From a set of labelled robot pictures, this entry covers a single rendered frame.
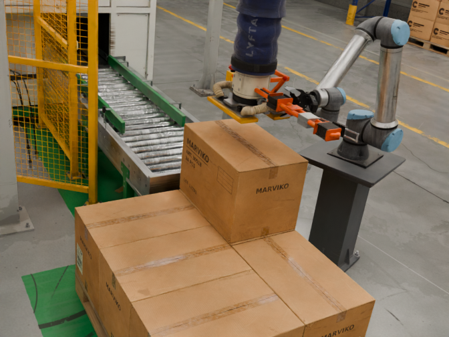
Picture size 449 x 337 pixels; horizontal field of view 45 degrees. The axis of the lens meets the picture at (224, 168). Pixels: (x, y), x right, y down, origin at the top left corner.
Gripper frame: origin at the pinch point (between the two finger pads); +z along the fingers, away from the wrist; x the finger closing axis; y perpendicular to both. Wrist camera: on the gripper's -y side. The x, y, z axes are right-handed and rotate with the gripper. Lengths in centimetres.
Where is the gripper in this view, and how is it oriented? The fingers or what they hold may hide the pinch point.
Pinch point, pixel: (283, 103)
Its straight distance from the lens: 251.0
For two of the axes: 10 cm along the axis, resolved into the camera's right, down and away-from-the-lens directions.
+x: 1.1, -8.9, -4.4
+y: -4.9, -4.3, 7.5
